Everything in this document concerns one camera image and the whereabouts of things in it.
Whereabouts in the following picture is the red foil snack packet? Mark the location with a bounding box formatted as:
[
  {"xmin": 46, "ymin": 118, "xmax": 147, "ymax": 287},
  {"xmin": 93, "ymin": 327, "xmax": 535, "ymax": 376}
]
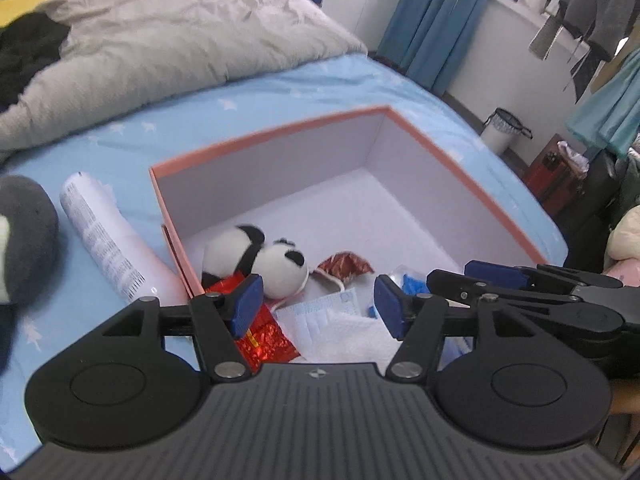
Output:
[{"xmin": 205, "ymin": 272, "xmax": 301, "ymax": 368}]

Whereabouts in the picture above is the white spray bottle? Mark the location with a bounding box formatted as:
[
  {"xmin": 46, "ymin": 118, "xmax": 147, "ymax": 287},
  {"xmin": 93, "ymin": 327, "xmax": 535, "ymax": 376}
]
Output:
[{"xmin": 60, "ymin": 171, "xmax": 188, "ymax": 303}]

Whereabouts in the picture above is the black clothing pile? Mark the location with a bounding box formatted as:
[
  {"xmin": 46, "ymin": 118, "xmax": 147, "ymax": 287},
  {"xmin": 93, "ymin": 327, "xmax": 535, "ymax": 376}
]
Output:
[{"xmin": 0, "ymin": 12, "xmax": 71, "ymax": 111}]

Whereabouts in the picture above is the yellow pillow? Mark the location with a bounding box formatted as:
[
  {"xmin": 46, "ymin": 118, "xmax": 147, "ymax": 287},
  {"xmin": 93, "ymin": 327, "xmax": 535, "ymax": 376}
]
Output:
[{"xmin": 0, "ymin": 0, "xmax": 63, "ymax": 26}]

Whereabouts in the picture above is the small panda plush toy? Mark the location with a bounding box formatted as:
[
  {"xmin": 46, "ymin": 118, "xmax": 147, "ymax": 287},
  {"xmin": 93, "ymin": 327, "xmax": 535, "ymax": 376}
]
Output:
[{"xmin": 201, "ymin": 224, "xmax": 310, "ymax": 300}]

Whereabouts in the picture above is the red-brown wrapper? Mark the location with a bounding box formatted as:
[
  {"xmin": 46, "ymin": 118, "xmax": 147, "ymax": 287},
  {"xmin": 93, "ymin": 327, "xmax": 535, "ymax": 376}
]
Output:
[{"xmin": 317, "ymin": 251, "xmax": 375, "ymax": 281}]

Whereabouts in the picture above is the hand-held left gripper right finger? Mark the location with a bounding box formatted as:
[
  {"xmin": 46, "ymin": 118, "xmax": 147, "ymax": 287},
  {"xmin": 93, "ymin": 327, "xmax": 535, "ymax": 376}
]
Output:
[{"xmin": 374, "ymin": 275, "xmax": 558, "ymax": 380}]

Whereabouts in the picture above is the person's right forearm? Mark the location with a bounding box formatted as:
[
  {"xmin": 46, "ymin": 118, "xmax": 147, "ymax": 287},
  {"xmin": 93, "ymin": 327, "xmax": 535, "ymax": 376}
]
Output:
[{"xmin": 607, "ymin": 377, "xmax": 640, "ymax": 416}]

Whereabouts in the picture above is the orange cardboard box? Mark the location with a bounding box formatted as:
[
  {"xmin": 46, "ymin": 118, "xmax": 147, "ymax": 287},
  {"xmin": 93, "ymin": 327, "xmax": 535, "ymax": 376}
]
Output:
[{"xmin": 149, "ymin": 105, "xmax": 548, "ymax": 366}]

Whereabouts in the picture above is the grey duvet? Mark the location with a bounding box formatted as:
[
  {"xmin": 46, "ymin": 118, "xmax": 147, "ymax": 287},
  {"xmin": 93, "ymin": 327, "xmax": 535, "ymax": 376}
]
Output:
[{"xmin": 0, "ymin": 0, "xmax": 368, "ymax": 161}]

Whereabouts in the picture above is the cream soft cloth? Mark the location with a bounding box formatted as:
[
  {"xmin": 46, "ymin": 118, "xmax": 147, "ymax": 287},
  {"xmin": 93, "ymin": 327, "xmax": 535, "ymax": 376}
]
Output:
[{"xmin": 605, "ymin": 205, "xmax": 640, "ymax": 281}]

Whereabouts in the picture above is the light blue bed sheet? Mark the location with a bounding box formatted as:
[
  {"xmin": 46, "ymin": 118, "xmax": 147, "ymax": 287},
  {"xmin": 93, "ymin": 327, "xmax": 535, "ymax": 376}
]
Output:
[{"xmin": 0, "ymin": 52, "xmax": 568, "ymax": 466}]

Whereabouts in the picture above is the white trash bin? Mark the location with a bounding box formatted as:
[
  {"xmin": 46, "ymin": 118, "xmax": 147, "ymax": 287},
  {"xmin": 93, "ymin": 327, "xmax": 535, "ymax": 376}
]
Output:
[{"xmin": 480, "ymin": 107, "xmax": 532, "ymax": 156}]

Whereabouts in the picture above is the white paper tissue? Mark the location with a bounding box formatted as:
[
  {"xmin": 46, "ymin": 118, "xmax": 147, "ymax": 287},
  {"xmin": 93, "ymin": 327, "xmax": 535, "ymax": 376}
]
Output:
[{"xmin": 300, "ymin": 310, "xmax": 401, "ymax": 366}]

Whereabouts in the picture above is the teal hanging garment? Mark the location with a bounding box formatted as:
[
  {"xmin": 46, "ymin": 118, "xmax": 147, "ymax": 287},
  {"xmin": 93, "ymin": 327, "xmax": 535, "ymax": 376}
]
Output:
[{"xmin": 565, "ymin": 50, "xmax": 640, "ymax": 161}]

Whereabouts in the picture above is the blue face mask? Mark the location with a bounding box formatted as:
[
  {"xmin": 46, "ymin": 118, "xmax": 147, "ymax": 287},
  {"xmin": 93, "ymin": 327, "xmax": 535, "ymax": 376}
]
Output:
[{"xmin": 274, "ymin": 270, "xmax": 362, "ymax": 331}]

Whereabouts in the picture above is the red box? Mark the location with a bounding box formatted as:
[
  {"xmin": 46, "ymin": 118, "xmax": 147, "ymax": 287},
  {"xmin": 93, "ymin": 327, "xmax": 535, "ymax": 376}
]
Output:
[{"xmin": 522, "ymin": 132, "xmax": 591, "ymax": 216}]

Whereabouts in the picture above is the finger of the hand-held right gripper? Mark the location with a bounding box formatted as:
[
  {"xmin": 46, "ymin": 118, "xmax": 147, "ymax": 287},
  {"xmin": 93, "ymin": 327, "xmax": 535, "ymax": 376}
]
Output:
[
  {"xmin": 426, "ymin": 269, "xmax": 591, "ymax": 312},
  {"xmin": 464, "ymin": 260, "xmax": 626, "ymax": 291}
]

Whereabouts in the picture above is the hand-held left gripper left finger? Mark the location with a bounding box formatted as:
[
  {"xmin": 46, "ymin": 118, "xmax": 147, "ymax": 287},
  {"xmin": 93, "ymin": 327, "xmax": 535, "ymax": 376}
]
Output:
[{"xmin": 87, "ymin": 274, "xmax": 264, "ymax": 381}]

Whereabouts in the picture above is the dark grey hanging jacket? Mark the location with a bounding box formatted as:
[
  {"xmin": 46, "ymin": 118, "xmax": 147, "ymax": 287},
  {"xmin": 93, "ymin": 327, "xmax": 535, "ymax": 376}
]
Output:
[{"xmin": 555, "ymin": 0, "xmax": 640, "ymax": 63}]

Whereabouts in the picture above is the striped hanging garment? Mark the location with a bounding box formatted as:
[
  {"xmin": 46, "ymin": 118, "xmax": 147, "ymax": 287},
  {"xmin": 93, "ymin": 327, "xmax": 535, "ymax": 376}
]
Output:
[{"xmin": 529, "ymin": 12, "xmax": 563, "ymax": 61}]

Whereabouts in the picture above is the blue curtain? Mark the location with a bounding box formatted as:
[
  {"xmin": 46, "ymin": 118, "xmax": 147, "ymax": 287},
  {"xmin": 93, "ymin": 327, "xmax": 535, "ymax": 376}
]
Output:
[{"xmin": 375, "ymin": 0, "xmax": 493, "ymax": 96}]

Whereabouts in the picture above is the grey penguin plush toy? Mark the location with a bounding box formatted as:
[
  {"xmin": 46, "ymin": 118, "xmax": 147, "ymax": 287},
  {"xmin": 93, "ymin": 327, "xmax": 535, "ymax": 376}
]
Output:
[{"xmin": 0, "ymin": 175, "xmax": 60, "ymax": 378}]

